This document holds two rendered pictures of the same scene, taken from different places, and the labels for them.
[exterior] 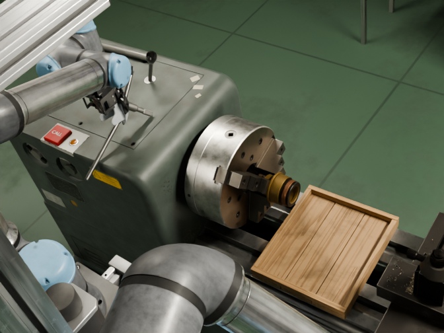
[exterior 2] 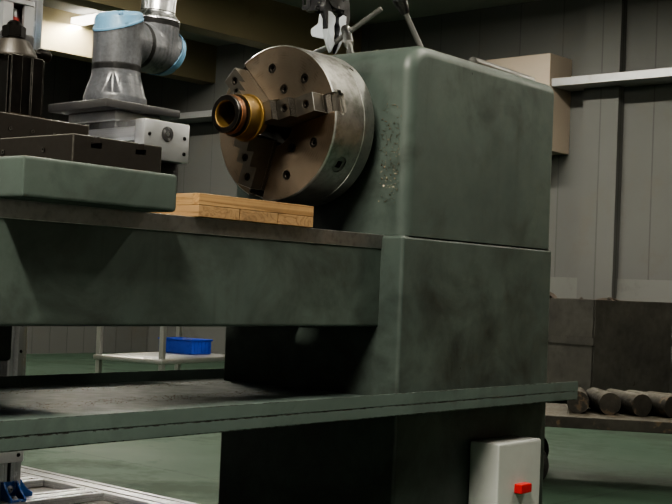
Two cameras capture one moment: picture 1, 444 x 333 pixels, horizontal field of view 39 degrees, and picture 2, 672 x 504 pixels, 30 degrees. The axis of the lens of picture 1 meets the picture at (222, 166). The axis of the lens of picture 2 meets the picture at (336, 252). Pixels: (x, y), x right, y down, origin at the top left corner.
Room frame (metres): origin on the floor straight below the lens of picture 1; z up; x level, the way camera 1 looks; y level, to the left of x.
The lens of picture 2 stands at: (1.14, -2.58, 0.76)
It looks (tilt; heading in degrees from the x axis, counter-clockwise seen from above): 2 degrees up; 85
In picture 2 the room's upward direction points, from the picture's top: 2 degrees clockwise
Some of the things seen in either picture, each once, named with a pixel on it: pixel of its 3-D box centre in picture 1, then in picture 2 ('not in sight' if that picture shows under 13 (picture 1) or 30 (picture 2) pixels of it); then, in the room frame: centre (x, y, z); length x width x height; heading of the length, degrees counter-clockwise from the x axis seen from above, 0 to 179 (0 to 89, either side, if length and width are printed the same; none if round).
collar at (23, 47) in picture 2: (437, 264); (13, 49); (0.77, -0.43, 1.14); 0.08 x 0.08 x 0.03
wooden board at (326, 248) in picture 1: (326, 246); (187, 211); (1.07, -0.24, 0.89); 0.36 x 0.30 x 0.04; 136
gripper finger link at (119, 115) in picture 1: (118, 117); (321, 32); (1.34, 0.24, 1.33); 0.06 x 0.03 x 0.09; 136
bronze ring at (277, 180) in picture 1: (279, 189); (241, 116); (1.16, -0.14, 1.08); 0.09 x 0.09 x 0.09; 46
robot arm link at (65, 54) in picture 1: (65, 63); not in sight; (1.26, 0.30, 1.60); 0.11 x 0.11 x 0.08; 55
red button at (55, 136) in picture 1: (57, 135); not in sight; (1.41, 0.44, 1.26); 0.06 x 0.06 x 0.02; 46
